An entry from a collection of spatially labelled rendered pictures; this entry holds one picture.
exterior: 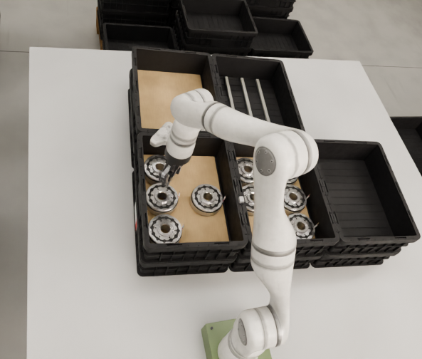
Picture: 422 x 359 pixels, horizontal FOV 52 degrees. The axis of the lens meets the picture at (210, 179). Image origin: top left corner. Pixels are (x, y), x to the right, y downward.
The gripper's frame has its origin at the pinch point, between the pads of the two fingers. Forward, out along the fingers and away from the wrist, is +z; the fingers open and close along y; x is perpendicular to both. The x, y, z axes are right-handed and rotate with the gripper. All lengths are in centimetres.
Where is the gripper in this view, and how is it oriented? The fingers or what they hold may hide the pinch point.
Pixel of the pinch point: (171, 176)
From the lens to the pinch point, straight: 129.1
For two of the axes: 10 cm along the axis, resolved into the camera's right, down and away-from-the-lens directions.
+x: -8.4, -5.4, 1.1
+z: -2.4, 5.3, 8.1
